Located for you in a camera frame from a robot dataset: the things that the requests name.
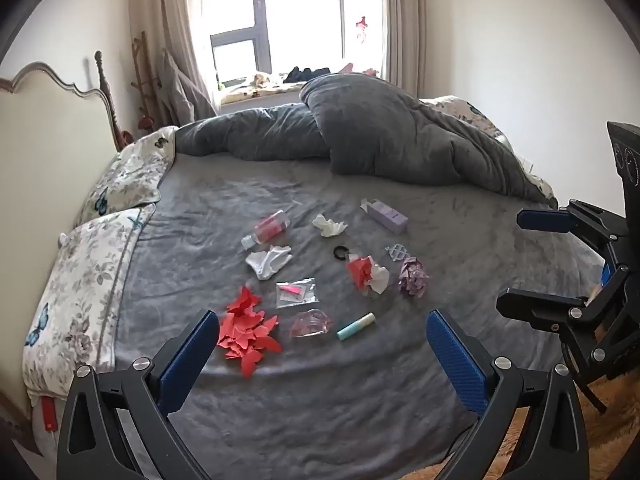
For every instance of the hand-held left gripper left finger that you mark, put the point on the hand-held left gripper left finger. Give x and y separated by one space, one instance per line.
192 355

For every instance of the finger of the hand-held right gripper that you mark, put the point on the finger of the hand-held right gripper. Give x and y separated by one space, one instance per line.
545 220
540 305

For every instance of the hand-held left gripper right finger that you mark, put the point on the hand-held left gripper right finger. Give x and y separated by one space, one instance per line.
452 360

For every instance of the pile of red paper butterflies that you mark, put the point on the pile of red paper butterflies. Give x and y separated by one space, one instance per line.
245 330

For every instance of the purple paper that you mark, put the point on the purple paper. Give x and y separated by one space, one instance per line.
414 277

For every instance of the red and clear plastic wrapper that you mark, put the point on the red and clear plastic wrapper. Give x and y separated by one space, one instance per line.
362 270

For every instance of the plastic bottle with red label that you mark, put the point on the plastic bottle with red label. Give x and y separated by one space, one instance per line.
267 227

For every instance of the white tissue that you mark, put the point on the white tissue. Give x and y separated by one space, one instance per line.
329 226

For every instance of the teal lip balm tube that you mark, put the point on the teal lip balm tube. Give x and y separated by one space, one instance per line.
356 326

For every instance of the grey bed sheet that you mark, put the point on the grey bed sheet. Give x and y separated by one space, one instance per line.
350 400

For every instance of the crumpled white cloth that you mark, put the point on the crumpled white cloth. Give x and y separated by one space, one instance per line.
267 262

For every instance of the clear bag with pink item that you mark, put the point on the clear bag with pink item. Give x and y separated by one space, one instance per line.
296 292

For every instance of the foil blister pack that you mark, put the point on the foil blister pack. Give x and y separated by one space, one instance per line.
397 252

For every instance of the crumpled clear plastic wrap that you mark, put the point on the crumpled clear plastic wrap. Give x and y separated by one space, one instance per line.
310 323

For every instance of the floral pillow with teal butterfly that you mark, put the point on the floral pillow with teal butterfly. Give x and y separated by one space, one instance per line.
85 290

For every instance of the red fabric tag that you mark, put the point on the red fabric tag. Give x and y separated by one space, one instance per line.
48 414

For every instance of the light purple carton box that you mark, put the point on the light purple carton box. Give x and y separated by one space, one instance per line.
387 217

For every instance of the grey duvet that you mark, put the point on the grey duvet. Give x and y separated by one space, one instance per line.
380 130

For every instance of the beige curtain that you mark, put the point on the beige curtain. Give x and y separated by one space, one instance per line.
170 10
410 20

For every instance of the cream upholstered headboard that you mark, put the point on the cream upholstered headboard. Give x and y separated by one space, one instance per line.
45 160

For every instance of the red window decoration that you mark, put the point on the red window decoration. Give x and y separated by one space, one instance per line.
361 27

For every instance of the floral window seat mat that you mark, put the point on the floral window seat mat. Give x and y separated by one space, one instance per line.
255 91

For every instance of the wooden coat rack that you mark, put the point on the wooden coat rack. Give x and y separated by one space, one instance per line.
142 80

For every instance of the black clothing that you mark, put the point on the black clothing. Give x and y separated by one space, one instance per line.
305 74

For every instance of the dark framed window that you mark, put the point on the dark framed window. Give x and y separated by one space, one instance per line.
260 20

